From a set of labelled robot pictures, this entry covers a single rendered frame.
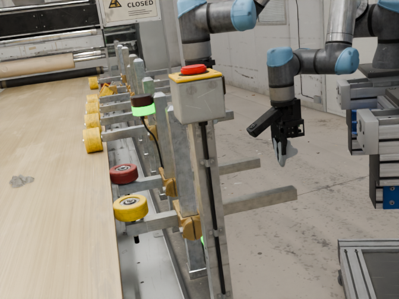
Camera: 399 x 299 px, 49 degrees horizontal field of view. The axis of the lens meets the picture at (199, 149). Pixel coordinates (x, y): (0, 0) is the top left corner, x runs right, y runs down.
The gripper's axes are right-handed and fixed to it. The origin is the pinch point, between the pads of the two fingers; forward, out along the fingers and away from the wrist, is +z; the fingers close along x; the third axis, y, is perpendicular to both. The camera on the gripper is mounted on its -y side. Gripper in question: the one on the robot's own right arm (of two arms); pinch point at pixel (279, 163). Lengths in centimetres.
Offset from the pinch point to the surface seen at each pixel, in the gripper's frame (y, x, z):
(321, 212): 70, 110, 83
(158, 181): -38.6, -1.5, -2.4
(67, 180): -64, 1, -8
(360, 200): 100, 113, 83
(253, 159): -9.0, -1.2, -3.5
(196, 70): -35, -57, -40
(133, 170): -45.4, -2.9, -7.8
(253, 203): -18.5, -26.5, -1.6
